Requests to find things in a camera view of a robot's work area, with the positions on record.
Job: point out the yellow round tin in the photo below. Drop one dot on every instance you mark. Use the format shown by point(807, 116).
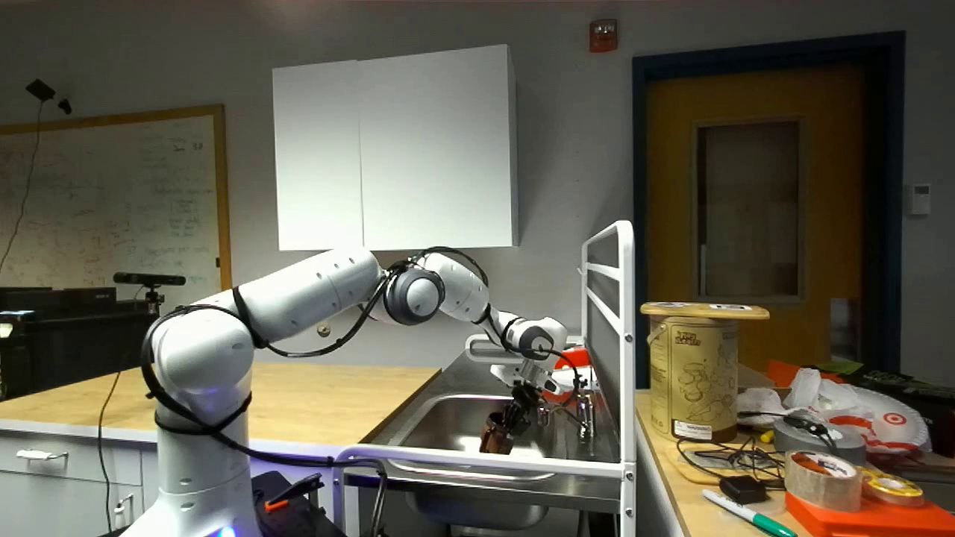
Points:
point(897, 489)

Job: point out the white tubular metal rack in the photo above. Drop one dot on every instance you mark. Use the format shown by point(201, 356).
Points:
point(625, 330)

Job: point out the black desktop machine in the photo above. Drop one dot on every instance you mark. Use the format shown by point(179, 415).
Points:
point(60, 339)

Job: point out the brown mug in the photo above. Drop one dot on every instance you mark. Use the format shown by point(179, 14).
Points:
point(494, 436)

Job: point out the white wall thermostat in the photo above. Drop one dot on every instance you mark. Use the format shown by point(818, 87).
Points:
point(918, 202)

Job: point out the small black device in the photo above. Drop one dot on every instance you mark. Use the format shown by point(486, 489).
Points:
point(740, 489)

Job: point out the white plastic bag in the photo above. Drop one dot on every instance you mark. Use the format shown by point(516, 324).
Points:
point(867, 412)

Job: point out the green white marker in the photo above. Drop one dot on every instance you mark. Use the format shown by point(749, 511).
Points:
point(749, 514)

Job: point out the chrome faucet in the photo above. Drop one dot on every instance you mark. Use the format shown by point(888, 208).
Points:
point(586, 409)

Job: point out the red fire alarm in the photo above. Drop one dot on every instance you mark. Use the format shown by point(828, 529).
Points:
point(603, 38)

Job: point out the stainless steel sink counter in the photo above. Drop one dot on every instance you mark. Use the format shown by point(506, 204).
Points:
point(465, 436)

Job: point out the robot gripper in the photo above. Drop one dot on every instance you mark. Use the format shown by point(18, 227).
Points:
point(524, 375)

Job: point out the black camera on stand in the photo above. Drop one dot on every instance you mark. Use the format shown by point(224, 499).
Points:
point(149, 281)

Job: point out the wooden door with window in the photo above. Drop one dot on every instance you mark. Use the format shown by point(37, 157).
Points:
point(756, 211)

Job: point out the white wall cabinet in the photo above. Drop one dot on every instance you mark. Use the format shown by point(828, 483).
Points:
point(391, 150)

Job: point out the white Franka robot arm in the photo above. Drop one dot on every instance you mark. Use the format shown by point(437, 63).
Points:
point(298, 301)

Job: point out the wood framed whiteboard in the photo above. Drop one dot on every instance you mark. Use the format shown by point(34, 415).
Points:
point(109, 198)

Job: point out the black wall mounted camera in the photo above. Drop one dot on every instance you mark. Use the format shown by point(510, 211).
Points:
point(46, 92)

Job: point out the flat orange case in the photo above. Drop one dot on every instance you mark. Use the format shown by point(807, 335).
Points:
point(868, 521)

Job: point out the brown tape roll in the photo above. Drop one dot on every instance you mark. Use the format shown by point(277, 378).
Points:
point(822, 480)

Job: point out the white drawer cabinet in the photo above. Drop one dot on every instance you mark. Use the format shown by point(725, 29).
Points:
point(70, 483)

